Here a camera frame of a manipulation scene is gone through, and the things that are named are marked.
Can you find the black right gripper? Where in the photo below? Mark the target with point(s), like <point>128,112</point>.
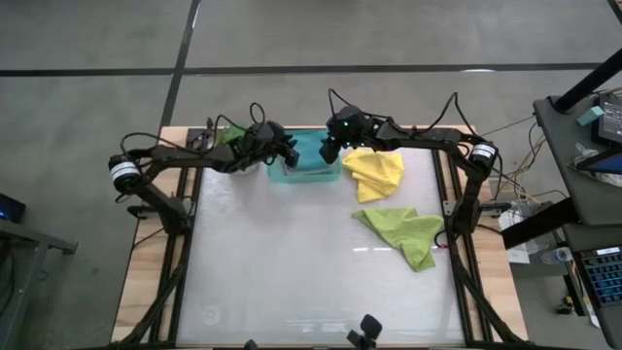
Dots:
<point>347,124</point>

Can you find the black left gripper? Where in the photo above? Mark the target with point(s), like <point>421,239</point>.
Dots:
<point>265,138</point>

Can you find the teal microfiber towel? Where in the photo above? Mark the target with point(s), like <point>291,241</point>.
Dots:
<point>311,150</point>

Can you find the yellow microfiber towel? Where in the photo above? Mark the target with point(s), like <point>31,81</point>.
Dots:
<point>374,170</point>

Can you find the lime green microfiber towel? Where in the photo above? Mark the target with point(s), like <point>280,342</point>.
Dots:
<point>408,233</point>

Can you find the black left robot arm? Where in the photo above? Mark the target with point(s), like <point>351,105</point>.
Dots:
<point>184,155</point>

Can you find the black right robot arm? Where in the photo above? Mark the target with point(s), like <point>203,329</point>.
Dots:
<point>427,138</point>

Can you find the green artificial succulent plant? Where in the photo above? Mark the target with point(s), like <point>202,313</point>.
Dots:
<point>232,135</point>

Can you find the teal translucent plastic bin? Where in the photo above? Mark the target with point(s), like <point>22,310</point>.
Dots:
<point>301,177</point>

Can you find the grey side desk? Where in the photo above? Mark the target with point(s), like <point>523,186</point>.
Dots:
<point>559,146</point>

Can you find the black metal support beam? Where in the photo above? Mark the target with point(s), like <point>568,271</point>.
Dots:
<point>539,223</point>

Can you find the small teal block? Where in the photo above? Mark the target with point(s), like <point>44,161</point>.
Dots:
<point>590,115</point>

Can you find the black metal pole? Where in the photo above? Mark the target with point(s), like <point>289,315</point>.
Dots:
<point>588,80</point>

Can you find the grey metal desk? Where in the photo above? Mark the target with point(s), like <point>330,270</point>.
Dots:
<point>39,238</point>

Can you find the clear plastic bottle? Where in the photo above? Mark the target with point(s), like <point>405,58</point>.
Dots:
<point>559,255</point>

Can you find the black tablet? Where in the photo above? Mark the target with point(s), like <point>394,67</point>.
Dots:
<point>602,163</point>

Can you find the black desk monitor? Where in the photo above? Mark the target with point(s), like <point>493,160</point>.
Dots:
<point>610,121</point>

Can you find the black device with blue light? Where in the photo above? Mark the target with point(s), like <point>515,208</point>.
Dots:
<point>10,208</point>

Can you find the keyboard with colourful keys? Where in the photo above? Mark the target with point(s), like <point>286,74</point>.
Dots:
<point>602,277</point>

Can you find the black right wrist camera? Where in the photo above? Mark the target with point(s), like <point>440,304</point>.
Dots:
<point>330,150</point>

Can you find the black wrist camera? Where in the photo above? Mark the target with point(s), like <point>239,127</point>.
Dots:
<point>292,157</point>
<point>330,150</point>

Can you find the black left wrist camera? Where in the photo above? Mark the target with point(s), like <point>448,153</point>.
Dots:
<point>292,157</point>

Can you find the black frame clamp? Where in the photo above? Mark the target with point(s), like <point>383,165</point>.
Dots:
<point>210,125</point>

